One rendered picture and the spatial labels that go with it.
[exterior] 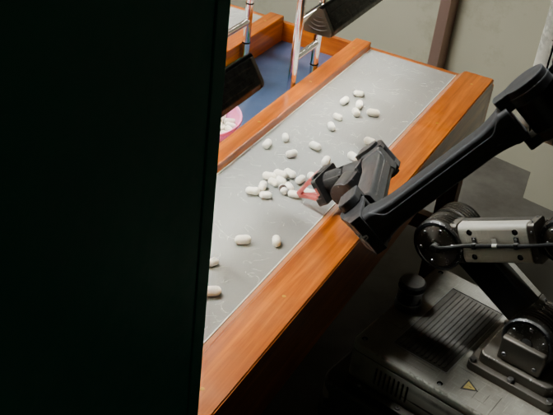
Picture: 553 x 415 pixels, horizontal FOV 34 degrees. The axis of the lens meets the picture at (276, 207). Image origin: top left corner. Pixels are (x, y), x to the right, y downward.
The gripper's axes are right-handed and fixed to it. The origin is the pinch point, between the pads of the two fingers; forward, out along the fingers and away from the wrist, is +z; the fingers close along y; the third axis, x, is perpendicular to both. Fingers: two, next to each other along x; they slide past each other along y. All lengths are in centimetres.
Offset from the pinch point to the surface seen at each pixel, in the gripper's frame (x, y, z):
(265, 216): -0.4, 10.0, 4.7
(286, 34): -28, -96, 46
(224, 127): -19.0, -20.6, 27.9
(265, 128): -13.9, -23.7, 18.1
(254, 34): -34, -76, 44
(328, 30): -29.4, -28.7, -10.1
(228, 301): 5.1, 41.7, -2.3
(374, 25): -7, -203, 73
